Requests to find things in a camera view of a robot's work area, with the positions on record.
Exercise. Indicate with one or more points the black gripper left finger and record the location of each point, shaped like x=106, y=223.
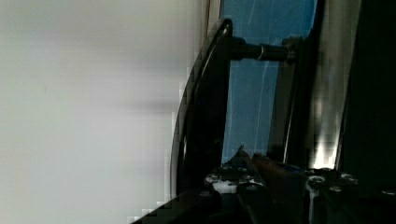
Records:
x=238, y=170

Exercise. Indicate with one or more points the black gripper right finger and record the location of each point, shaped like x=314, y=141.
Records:
x=324, y=196

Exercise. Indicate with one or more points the black toaster oven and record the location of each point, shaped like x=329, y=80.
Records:
x=308, y=83

